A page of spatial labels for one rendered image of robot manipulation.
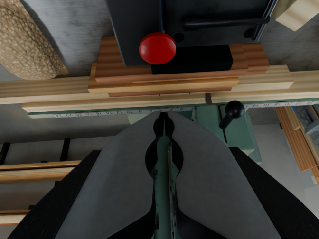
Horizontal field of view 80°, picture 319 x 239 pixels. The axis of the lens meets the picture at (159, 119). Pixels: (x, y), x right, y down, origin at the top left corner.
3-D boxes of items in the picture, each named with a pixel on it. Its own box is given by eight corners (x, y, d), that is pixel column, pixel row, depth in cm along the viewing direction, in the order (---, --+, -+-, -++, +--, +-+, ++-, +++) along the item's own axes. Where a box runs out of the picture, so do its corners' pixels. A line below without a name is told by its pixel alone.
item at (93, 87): (231, 53, 32) (239, 80, 29) (229, 60, 33) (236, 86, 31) (92, 62, 33) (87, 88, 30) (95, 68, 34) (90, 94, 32)
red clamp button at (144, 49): (175, 28, 15) (176, 37, 14) (175, 57, 17) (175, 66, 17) (136, 30, 15) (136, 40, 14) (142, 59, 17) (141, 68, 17)
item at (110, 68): (236, 27, 28) (249, 68, 24) (233, 35, 29) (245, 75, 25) (100, 36, 28) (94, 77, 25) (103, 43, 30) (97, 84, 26)
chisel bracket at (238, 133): (241, 93, 27) (257, 149, 24) (219, 132, 40) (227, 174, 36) (189, 96, 28) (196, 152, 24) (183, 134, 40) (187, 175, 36)
